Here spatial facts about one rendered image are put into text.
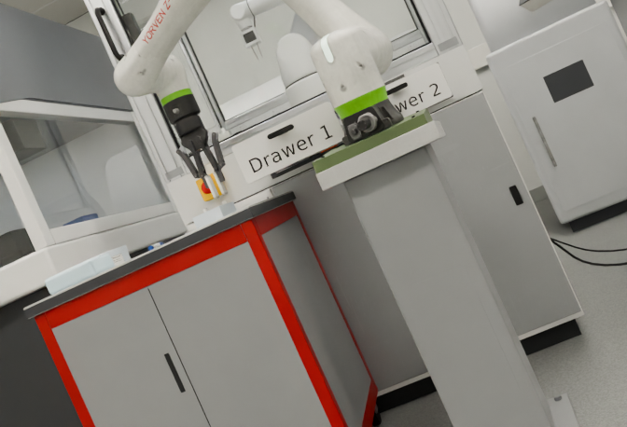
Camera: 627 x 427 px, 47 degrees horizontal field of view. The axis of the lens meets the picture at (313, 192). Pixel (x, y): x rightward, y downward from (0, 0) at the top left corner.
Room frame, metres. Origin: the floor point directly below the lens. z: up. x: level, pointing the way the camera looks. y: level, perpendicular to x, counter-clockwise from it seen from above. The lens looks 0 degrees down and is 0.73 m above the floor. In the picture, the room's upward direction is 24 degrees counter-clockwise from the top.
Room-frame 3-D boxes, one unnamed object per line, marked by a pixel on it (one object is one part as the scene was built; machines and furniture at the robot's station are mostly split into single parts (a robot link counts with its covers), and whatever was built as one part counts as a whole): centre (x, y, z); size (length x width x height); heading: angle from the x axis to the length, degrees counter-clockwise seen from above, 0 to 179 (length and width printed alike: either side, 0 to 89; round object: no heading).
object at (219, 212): (2.00, 0.28, 0.78); 0.12 x 0.08 x 0.04; 167
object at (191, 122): (2.02, 0.24, 1.01); 0.08 x 0.07 x 0.09; 77
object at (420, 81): (2.17, -0.35, 0.87); 0.29 x 0.02 x 0.11; 81
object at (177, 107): (2.02, 0.24, 1.09); 0.12 x 0.09 x 0.06; 167
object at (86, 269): (1.81, 0.62, 0.78); 0.15 x 0.10 x 0.04; 72
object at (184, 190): (2.69, -0.16, 0.87); 1.02 x 0.95 x 0.14; 81
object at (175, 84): (2.01, 0.25, 1.19); 0.13 x 0.11 x 0.14; 150
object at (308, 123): (1.90, 0.01, 0.87); 0.29 x 0.02 x 0.11; 81
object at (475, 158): (2.68, -0.17, 0.40); 1.03 x 0.95 x 0.80; 81
